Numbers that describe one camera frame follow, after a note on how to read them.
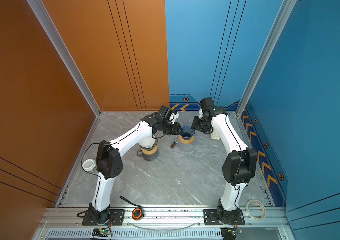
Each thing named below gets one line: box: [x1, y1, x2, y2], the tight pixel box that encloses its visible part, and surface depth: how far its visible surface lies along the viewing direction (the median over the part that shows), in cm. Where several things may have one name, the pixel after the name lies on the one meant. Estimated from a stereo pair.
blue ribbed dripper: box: [181, 125, 195, 140], surface depth 91 cm
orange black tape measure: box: [119, 196, 146, 221], surface depth 74 cm
